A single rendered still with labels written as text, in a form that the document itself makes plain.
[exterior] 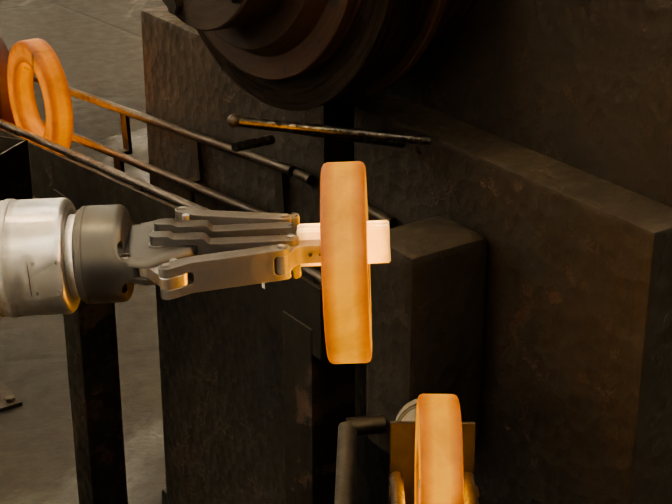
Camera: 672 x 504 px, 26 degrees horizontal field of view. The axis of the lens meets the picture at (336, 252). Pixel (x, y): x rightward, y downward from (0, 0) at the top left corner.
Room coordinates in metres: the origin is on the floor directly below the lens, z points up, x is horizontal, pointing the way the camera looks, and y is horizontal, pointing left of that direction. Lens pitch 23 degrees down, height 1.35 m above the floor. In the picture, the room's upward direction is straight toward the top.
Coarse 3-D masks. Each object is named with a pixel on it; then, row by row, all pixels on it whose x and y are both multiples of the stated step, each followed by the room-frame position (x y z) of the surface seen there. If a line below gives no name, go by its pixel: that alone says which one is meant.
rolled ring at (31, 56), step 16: (16, 48) 2.14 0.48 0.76; (32, 48) 2.09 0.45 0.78; (48, 48) 2.10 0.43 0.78; (16, 64) 2.14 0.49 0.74; (32, 64) 2.09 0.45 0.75; (48, 64) 2.07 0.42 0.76; (16, 80) 2.16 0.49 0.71; (32, 80) 2.17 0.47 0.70; (48, 80) 2.05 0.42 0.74; (64, 80) 2.06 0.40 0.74; (16, 96) 2.16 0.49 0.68; (32, 96) 2.17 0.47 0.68; (48, 96) 2.04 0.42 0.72; (64, 96) 2.05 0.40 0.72; (16, 112) 2.16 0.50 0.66; (32, 112) 2.16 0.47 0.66; (48, 112) 2.05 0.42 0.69; (64, 112) 2.04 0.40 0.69; (32, 128) 2.14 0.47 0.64; (48, 128) 2.05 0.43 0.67; (64, 128) 2.04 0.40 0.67; (64, 144) 2.06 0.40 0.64
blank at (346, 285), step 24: (336, 168) 1.02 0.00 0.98; (360, 168) 1.02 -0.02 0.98; (336, 192) 0.99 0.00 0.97; (360, 192) 0.99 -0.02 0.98; (336, 216) 0.97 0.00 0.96; (360, 216) 0.97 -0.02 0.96; (336, 240) 0.96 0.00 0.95; (360, 240) 0.96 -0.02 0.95; (336, 264) 0.95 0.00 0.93; (360, 264) 0.95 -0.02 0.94; (336, 288) 0.94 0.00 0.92; (360, 288) 0.94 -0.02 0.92; (336, 312) 0.94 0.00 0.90; (360, 312) 0.94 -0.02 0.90; (336, 336) 0.95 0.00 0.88; (360, 336) 0.95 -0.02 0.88; (336, 360) 0.97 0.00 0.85; (360, 360) 0.97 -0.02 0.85
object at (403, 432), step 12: (396, 432) 1.09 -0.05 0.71; (408, 432) 1.09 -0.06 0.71; (468, 432) 1.09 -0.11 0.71; (396, 444) 1.09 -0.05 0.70; (408, 444) 1.09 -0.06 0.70; (468, 444) 1.09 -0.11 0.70; (396, 456) 1.09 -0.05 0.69; (408, 456) 1.09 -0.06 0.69; (468, 456) 1.09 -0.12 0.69; (396, 468) 1.09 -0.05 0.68; (408, 468) 1.09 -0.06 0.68; (468, 468) 1.09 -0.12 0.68; (408, 480) 1.09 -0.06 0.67; (408, 492) 1.09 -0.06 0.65
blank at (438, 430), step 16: (432, 400) 1.03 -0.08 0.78; (448, 400) 1.03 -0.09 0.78; (416, 416) 1.07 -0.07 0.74; (432, 416) 1.00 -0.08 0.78; (448, 416) 1.00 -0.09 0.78; (416, 432) 1.06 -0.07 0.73; (432, 432) 0.98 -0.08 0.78; (448, 432) 0.98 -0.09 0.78; (416, 448) 1.05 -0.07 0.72; (432, 448) 0.97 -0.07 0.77; (448, 448) 0.97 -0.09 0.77; (416, 464) 1.05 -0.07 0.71; (432, 464) 0.96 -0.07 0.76; (448, 464) 0.96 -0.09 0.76; (416, 480) 1.05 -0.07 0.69; (432, 480) 0.95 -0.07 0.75; (448, 480) 0.95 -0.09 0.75; (416, 496) 1.04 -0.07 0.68; (432, 496) 0.95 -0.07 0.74; (448, 496) 0.95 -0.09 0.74
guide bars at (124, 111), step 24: (96, 96) 2.06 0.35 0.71; (144, 120) 1.92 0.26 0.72; (96, 144) 2.01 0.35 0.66; (192, 144) 1.82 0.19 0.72; (216, 144) 1.76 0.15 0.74; (120, 168) 1.96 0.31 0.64; (144, 168) 1.88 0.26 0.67; (288, 168) 1.62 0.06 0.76; (192, 192) 1.79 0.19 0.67; (216, 192) 1.73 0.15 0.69; (384, 216) 1.46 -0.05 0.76
